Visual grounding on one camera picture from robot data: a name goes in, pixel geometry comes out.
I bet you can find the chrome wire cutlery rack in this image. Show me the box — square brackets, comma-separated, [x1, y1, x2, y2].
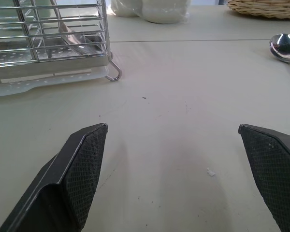
[0, 0, 122, 84]

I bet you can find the steel spoon inside rack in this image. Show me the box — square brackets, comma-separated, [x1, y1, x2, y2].
[49, 0, 106, 55]

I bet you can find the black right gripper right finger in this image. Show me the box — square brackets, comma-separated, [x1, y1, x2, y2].
[238, 124, 290, 232]

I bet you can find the white plastic bag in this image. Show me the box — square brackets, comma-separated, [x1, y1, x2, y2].
[110, 0, 192, 24]

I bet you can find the white plastic drip tray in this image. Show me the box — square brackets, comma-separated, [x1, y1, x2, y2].
[0, 66, 111, 98]

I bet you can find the woven wicker basket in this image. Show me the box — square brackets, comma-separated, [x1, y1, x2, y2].
[226, 0, 290, 20]

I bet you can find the shiny steel spoon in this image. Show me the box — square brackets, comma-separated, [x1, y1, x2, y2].
[268, 33, 290, 71]

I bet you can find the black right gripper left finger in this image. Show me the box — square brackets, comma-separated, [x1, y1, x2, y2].
[0, 122, 109, 232]

